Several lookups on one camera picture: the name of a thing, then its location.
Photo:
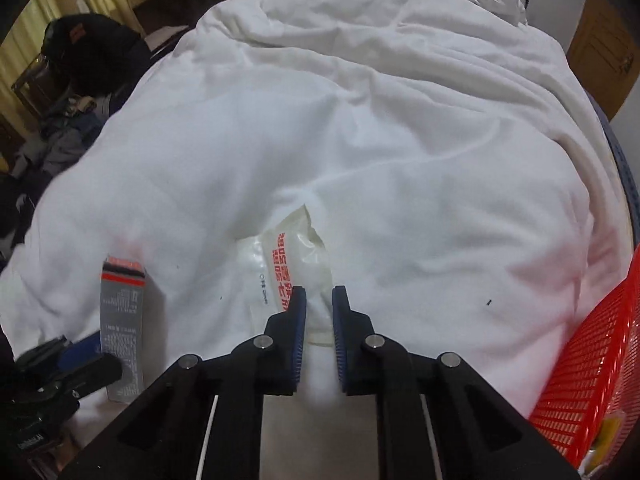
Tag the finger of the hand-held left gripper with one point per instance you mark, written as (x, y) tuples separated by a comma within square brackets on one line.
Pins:
[(90, 375), (65, 352)]

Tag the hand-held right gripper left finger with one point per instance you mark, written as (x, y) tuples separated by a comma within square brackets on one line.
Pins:
[(298, 320)]

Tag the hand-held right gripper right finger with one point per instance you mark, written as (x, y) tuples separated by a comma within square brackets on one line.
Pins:
[(339, 320)]

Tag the white packet with red print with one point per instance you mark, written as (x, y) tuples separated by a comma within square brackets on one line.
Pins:
[(280, 260)]

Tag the grey cardboard box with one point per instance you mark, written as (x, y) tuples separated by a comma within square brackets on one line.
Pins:
[(122, 305)]

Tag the red mesh basket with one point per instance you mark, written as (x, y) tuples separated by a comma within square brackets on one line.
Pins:
[(590, 360)]

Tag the white duvet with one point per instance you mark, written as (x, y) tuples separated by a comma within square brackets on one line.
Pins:
[(350, 135)]

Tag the pile of clothes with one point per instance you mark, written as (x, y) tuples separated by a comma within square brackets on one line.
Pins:
[(65, 130)]

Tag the yellow packet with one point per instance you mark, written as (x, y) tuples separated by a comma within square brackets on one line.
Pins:
[(609, 430)]

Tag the black backpack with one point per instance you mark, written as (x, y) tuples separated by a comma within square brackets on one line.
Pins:
[(95, 50)]

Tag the blue mattress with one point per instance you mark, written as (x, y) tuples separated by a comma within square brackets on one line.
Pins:
[(622, 170)]

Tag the dark wooden desk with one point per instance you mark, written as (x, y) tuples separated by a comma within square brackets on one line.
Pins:
[(200, 0)]

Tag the wooden door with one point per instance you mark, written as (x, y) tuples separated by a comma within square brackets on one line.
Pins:
[(605, 50)]

